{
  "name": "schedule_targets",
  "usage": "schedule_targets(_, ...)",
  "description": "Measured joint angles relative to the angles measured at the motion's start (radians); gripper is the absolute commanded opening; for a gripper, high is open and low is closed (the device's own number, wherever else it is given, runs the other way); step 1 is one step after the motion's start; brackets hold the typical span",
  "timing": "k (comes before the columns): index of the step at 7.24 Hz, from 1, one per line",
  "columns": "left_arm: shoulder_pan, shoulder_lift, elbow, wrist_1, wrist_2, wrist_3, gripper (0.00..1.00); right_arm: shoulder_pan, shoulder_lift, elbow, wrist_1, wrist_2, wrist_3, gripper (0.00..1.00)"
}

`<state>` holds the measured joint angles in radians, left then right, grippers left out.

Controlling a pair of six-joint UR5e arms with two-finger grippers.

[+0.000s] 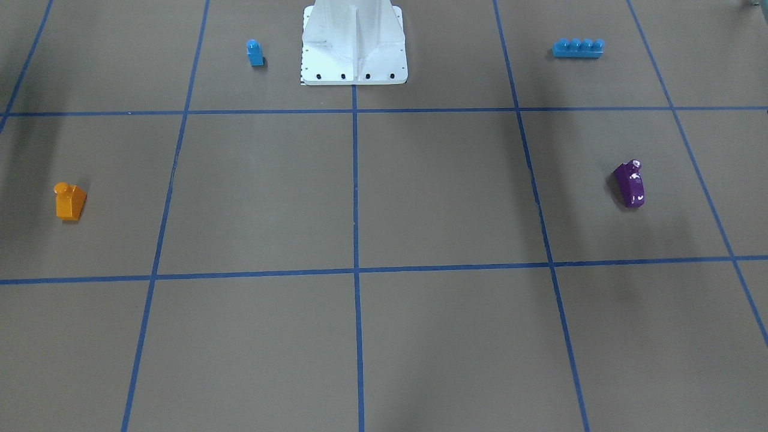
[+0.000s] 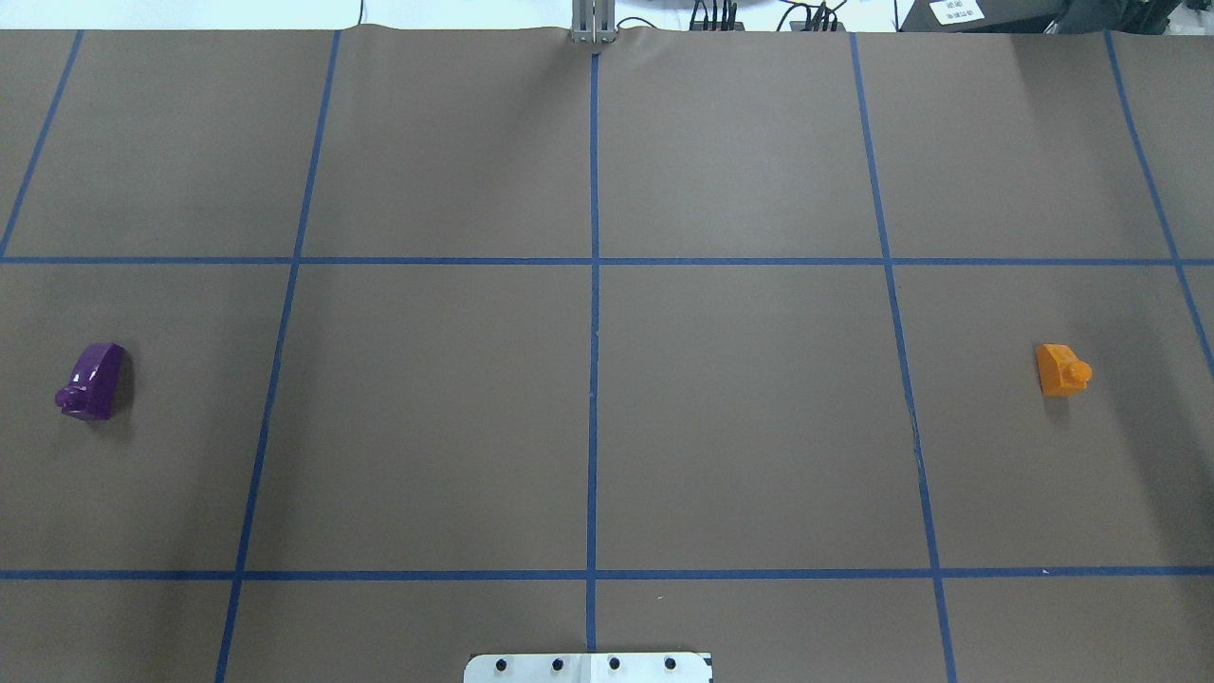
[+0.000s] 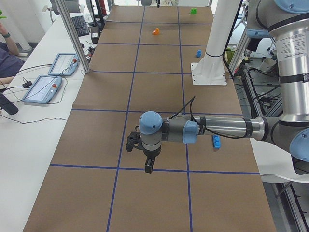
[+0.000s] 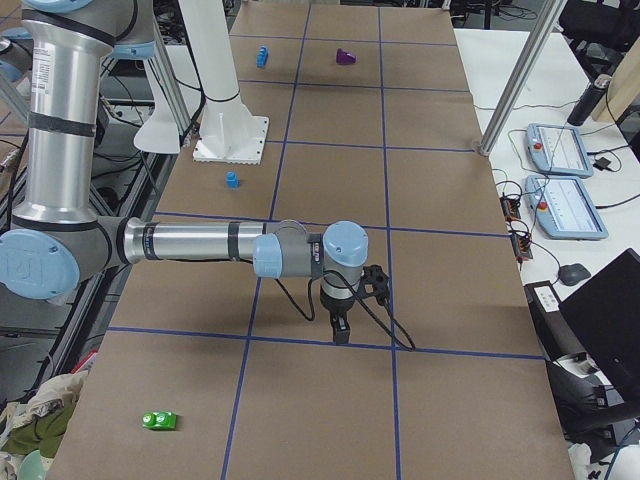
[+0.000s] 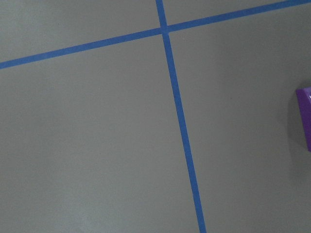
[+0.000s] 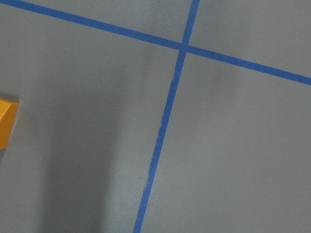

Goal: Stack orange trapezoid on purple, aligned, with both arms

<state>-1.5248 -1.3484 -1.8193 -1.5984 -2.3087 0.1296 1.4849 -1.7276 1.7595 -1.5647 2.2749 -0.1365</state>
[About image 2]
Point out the purple trapezoid block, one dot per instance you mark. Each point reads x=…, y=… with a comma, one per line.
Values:
x=92, y=388

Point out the orange trapezoid block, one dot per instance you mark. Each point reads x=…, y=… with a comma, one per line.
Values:
x=1061, y=373

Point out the black box with label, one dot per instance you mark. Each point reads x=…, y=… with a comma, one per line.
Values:
x=1058, y=17

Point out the grey metal post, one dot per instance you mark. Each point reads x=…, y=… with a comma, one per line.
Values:
x=593, y=22

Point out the white metal base plate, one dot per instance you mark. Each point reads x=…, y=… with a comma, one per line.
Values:
x=591, y=667

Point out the brown paper table mat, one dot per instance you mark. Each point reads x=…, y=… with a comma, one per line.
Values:
x=451, y=343

